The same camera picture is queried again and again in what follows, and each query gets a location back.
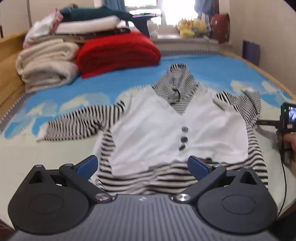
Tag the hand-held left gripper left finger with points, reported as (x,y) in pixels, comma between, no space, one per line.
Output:
(87,166)

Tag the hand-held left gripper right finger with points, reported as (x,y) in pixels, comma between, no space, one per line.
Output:
(198,168)

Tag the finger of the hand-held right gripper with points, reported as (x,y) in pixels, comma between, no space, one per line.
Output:
(266,122)

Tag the striped white hooded shirt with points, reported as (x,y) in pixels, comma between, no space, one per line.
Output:
(148,125)

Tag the person's right hand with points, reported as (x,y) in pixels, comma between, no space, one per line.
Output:
(292,144)

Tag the blue cream patterned bed mat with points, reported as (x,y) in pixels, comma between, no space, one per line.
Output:
(208,69)

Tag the dark red plush toy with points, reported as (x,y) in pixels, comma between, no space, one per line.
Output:
(220,25)

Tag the cream folded blanket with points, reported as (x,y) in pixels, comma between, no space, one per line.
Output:
(47,64)

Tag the red folded blanket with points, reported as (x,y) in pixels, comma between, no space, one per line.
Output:
(118,54)

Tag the yellow plush toy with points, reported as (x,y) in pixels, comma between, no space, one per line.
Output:
(192,27)

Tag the dark striped folded cloth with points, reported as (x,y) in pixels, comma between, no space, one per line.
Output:
(92,34)

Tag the white folded blanket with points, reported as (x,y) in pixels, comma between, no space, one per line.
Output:
(92,24)

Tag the pink white cloth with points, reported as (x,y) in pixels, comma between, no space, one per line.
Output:
(44,29)

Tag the window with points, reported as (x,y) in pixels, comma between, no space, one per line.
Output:
(175,9)

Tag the teal plush shark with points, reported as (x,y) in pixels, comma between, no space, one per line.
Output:
(92,12)

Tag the blue curtain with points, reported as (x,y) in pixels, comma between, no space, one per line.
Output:
(114,4)

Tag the wooden bed frame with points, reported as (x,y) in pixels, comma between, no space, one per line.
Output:
(9,60)

